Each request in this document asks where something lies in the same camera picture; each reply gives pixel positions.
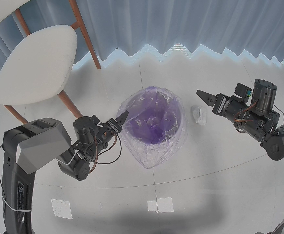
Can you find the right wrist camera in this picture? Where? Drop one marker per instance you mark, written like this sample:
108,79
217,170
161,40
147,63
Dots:
242,91

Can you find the white padded wooden chair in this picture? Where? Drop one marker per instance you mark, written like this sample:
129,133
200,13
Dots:
37,64

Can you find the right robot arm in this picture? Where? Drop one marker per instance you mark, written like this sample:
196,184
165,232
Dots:
263,125

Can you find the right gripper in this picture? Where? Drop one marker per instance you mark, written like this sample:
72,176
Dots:
232,107

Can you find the purple plastic bag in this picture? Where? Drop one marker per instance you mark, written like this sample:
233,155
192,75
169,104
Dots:
151,121

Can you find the pale blue curtain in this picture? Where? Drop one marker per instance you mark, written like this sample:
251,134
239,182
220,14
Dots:
181,13

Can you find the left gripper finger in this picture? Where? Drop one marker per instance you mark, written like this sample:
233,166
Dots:
122,117

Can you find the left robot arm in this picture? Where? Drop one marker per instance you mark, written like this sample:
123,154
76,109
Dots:
22,155

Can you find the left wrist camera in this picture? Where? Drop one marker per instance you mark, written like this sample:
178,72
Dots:
94,124

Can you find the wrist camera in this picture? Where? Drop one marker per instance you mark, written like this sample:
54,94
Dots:
94,124
242,91

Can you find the crumpled white paper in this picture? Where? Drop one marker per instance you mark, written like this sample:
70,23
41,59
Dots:
199,114

